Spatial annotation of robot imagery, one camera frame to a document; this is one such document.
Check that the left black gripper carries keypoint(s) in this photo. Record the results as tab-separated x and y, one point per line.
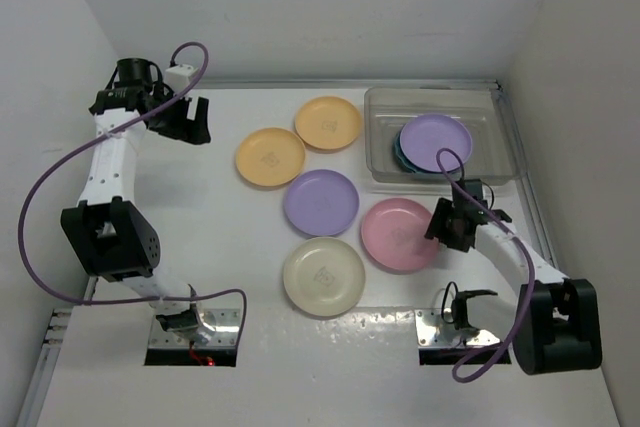
192	131

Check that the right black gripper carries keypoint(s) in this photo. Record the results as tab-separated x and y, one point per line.
436	229

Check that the pink plate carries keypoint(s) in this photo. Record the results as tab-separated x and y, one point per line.
392	233

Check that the teal ornate plate back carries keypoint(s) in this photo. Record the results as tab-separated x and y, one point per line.
403	162

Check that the purple plate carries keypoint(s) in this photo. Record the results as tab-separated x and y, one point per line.
422	137
321	202

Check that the cream plate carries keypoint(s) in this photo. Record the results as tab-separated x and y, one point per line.
324	277

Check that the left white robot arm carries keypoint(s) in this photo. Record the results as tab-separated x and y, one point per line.
110	236

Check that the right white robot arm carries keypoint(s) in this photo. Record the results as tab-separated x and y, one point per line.
552	327

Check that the clear plastic bin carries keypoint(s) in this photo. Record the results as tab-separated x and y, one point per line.
497	156

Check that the yellow plate left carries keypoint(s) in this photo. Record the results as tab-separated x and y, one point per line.
270	157

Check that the yellow plate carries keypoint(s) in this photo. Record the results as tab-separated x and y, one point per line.
328	123
270	157

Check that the yellow plate back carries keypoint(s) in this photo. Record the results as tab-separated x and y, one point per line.
328	123

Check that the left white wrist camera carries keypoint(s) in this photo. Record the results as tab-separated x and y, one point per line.
178	77

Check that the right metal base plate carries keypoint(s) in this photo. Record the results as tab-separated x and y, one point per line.
433	332

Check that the metal base plate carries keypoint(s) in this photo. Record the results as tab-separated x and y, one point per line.
433	332
220	327

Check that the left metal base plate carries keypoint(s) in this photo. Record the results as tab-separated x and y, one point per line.
220	327

